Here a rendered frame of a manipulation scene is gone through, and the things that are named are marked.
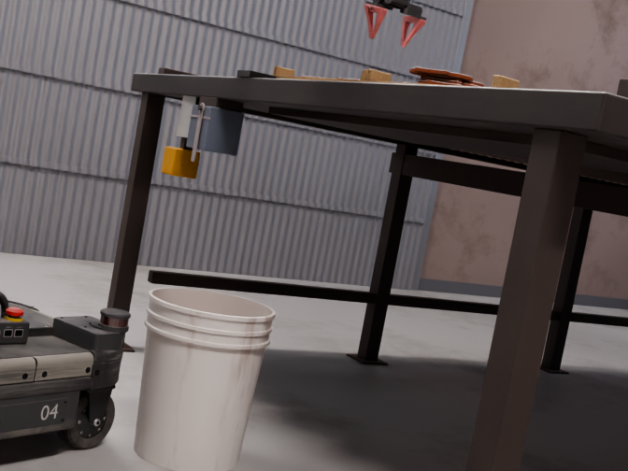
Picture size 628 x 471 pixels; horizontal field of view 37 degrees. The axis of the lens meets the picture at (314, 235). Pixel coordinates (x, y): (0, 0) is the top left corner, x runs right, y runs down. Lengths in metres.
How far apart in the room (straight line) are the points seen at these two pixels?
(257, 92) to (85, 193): 2.71
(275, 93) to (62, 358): 0.78
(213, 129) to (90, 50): 2.44
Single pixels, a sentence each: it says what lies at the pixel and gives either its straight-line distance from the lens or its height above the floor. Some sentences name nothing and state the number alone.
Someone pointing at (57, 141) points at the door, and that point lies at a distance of 4.87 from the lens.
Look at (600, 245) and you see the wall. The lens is 7.46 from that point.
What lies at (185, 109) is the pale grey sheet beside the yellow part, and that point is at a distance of 2.76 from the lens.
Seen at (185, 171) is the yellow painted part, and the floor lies 0.64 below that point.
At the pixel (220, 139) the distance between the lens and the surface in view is 2.54.
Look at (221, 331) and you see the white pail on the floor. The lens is 2.06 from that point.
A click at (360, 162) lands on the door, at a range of 5.73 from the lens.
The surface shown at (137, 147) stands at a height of 0.67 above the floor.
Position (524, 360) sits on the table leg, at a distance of 1.51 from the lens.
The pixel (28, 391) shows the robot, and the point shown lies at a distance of 2.00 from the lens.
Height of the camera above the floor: 0.75
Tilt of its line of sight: 5 degrees down
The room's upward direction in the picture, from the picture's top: 10 degrees clockwise
